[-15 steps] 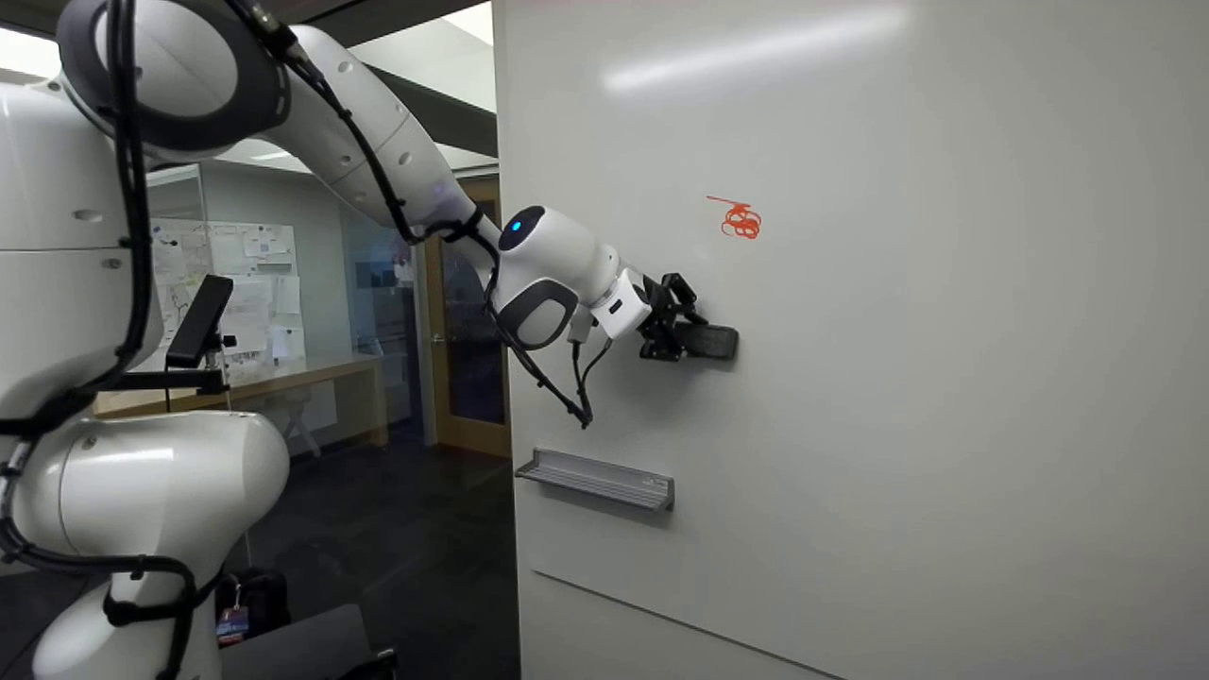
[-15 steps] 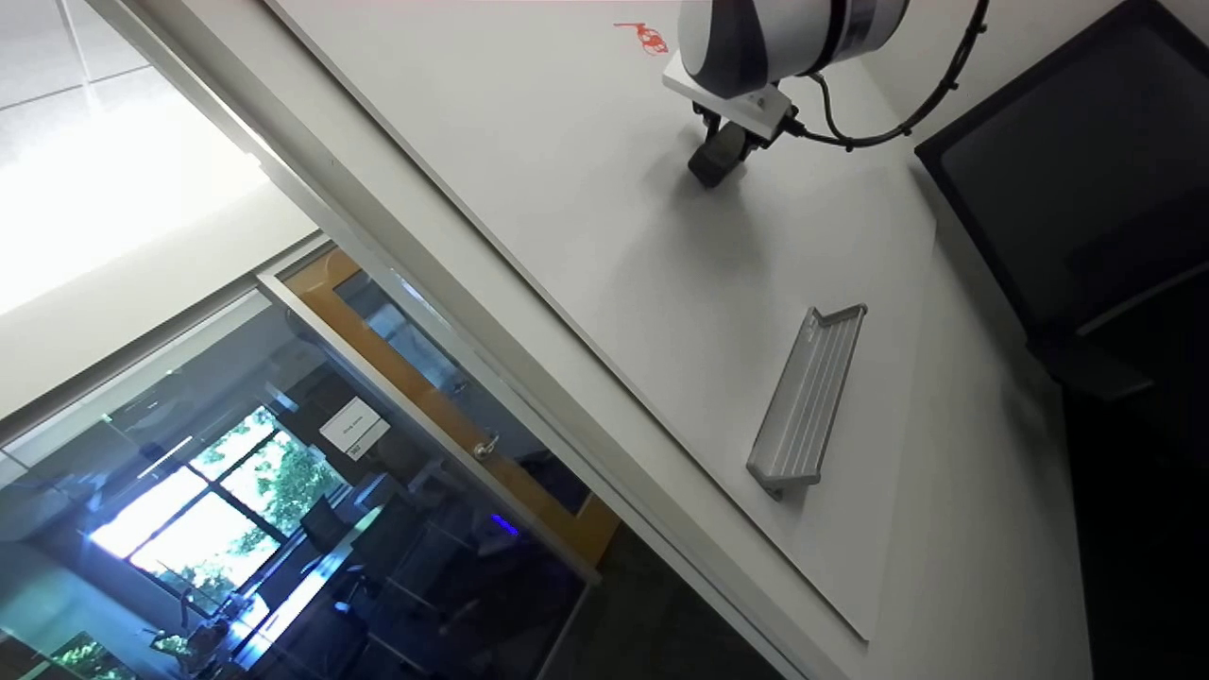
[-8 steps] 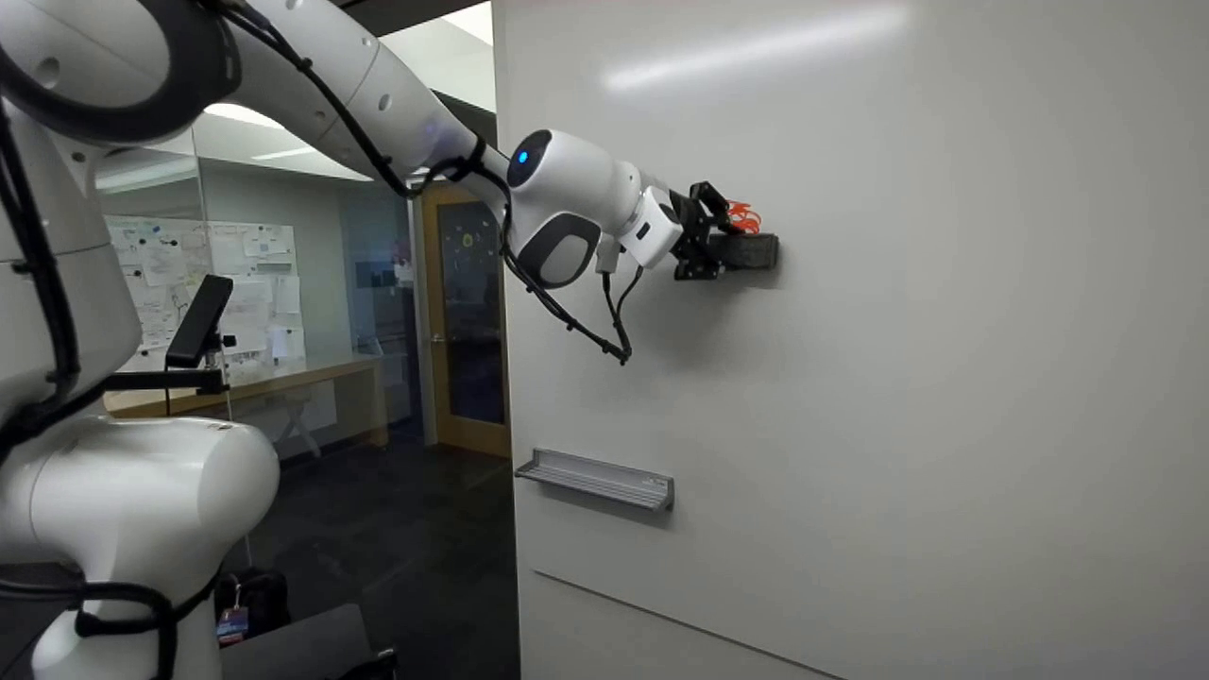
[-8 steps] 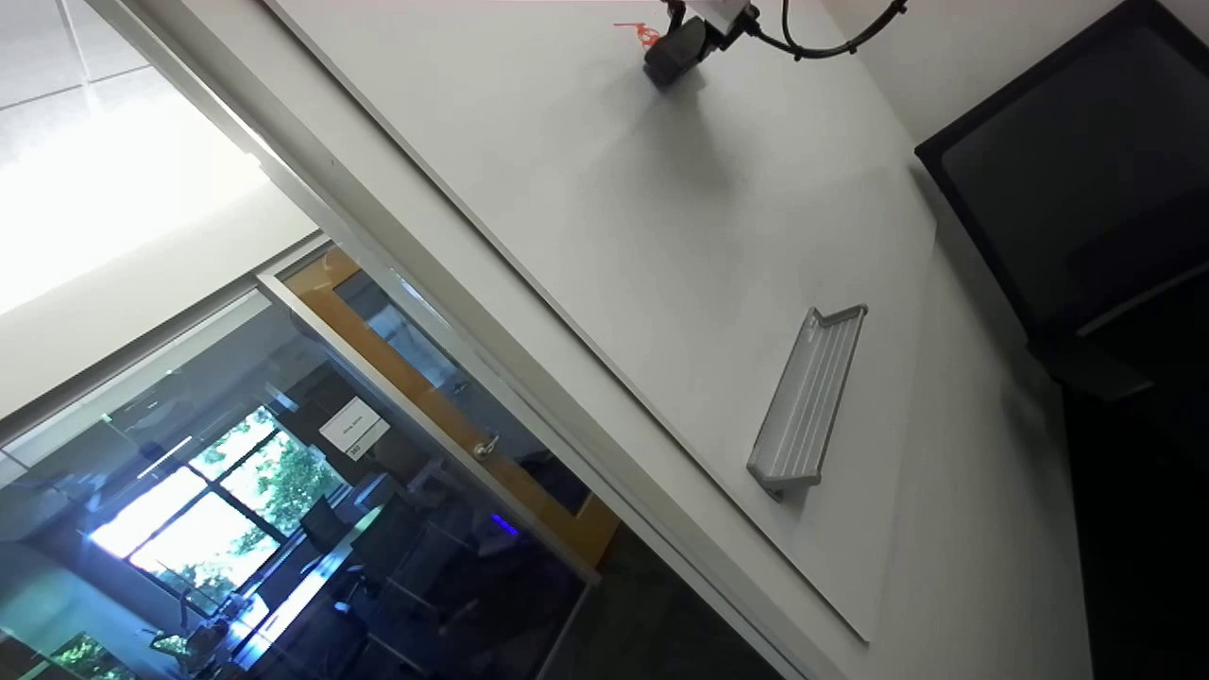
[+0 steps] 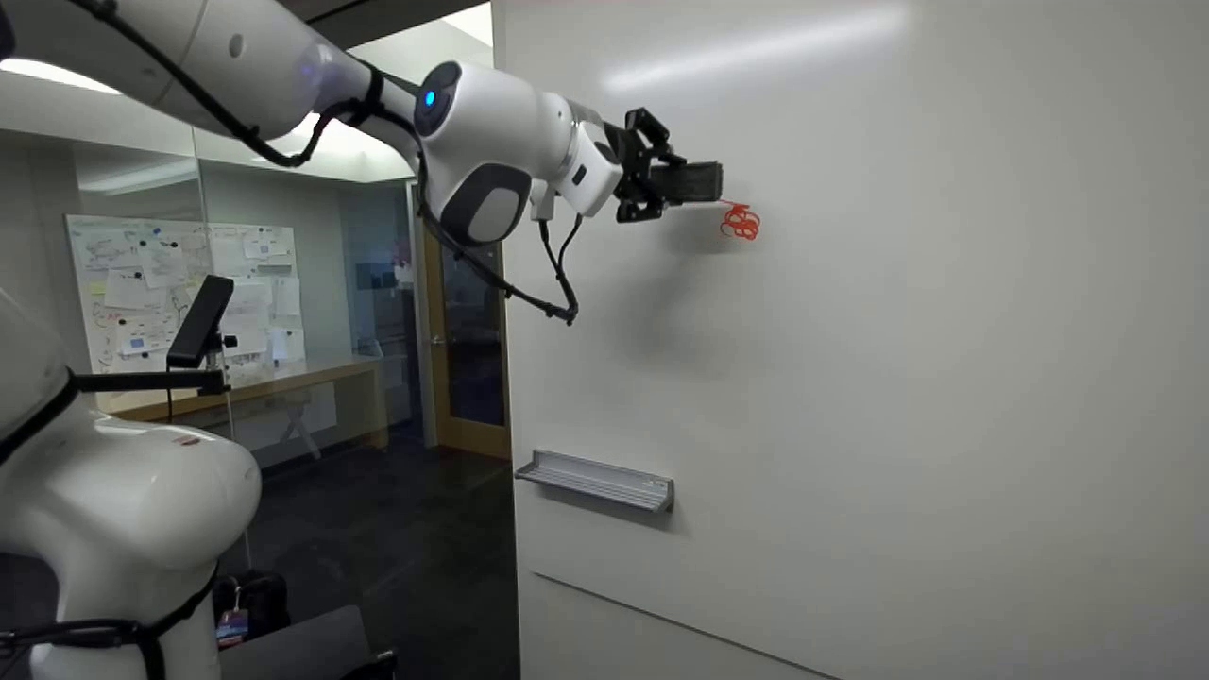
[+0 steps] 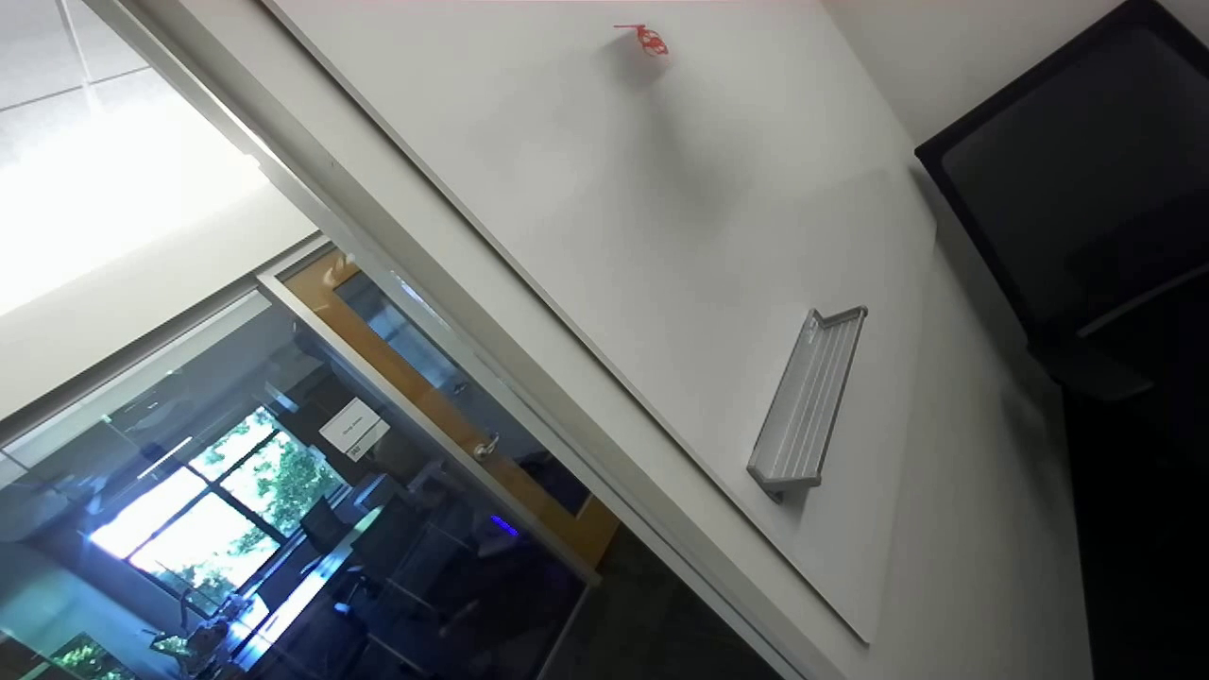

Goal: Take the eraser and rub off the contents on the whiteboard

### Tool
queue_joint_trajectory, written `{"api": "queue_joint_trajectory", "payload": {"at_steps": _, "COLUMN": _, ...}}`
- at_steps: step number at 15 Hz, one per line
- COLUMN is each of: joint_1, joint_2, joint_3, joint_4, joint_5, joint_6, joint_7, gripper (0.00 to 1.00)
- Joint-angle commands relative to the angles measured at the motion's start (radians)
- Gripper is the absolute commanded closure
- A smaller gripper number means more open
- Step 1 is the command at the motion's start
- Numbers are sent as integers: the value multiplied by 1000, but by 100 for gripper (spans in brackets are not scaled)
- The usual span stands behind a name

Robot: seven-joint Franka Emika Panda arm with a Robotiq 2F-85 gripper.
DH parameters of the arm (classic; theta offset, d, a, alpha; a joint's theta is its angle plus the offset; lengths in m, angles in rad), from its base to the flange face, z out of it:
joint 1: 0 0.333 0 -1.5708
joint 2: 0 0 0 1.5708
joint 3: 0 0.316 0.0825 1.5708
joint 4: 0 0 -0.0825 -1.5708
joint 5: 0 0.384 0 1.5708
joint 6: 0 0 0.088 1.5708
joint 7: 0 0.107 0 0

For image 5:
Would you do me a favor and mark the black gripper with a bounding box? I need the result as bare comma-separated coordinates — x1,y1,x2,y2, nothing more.
608,103,690,225

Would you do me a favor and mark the black whiteboard eraser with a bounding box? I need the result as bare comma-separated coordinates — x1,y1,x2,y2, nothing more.
661,160,728,209

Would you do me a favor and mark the large white whiteboard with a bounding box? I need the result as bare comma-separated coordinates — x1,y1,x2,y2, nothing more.
488,0,1209,680

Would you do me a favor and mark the red marker scribble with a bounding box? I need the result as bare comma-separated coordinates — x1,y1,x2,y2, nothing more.
720,201,768,247

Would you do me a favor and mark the wooden bench table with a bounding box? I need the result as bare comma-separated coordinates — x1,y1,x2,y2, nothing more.
110,355,395,459

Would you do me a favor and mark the black phone on stand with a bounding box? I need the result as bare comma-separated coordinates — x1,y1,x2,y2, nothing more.
161,273,239,371

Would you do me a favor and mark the dark laptop lid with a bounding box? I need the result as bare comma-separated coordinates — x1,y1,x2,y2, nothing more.
214,601,404,680

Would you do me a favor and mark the black bag with tag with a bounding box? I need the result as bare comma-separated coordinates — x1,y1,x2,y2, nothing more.
205,565,293,652

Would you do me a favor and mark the silver wrist camera bar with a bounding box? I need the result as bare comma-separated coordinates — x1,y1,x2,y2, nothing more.
547,117,627,219

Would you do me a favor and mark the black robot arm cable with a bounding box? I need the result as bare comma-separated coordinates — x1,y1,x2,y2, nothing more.
69,0,589,334

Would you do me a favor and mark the wall board with papers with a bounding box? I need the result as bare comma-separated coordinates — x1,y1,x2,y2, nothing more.
64,209,311,380

